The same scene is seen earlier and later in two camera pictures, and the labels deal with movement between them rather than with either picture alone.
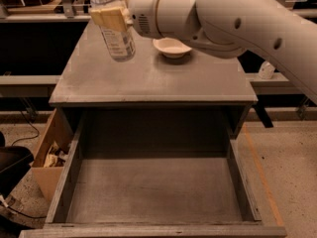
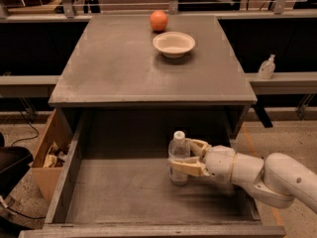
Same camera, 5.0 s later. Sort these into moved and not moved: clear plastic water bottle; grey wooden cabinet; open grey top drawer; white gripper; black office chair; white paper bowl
Moved: white gripper; clear plastic water bottle
Not moved: open grey top drawer; grey wooden cabinet; black office chair; white paper bowl
